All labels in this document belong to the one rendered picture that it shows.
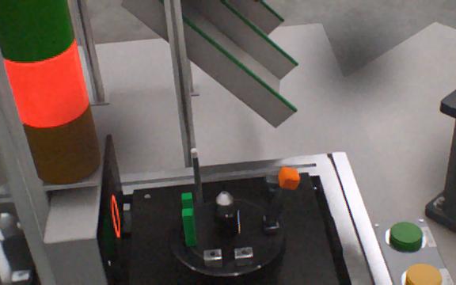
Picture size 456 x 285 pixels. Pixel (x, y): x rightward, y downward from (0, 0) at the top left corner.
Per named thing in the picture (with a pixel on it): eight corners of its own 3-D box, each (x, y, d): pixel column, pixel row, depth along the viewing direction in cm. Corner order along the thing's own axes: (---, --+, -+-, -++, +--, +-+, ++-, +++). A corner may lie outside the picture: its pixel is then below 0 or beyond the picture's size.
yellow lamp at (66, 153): (103, 139, 54) (92, 85, 51) (99, 180, 50) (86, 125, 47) (38, 146, 54) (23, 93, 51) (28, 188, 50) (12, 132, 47)
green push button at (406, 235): (416, 230, 87) (417, 218, 86) (426, 253, 84) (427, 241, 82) (384, 233, 87) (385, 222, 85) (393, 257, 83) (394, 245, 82)
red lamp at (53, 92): (92, 85, 51) (78, 24, 48) (86, 123, 47) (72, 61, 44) (23, 91, 51) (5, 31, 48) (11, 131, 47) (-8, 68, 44)
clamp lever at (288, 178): (276, 215, 84) (298, 168, 80) (279, 227, 82) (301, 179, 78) (248, 211, 83) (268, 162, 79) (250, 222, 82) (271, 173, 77)
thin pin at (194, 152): (203, 200, 88) (197, 147, 83) (203, 204, 87) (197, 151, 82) (196, 201, 88) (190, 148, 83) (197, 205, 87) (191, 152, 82)
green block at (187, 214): (195, 238, 83) (192, 207, 80) (196, 245, 82) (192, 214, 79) (186, 240, 83) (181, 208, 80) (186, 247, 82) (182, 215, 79)
